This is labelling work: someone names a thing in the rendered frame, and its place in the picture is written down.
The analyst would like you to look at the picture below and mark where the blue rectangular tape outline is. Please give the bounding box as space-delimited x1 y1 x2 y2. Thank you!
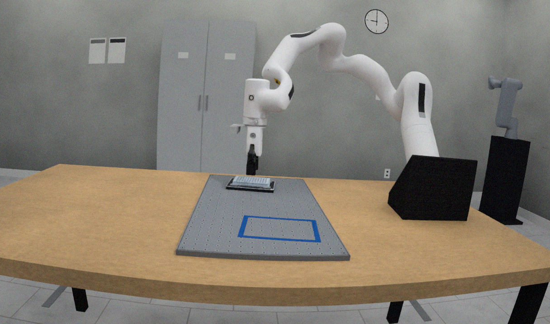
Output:
238 215 321 243

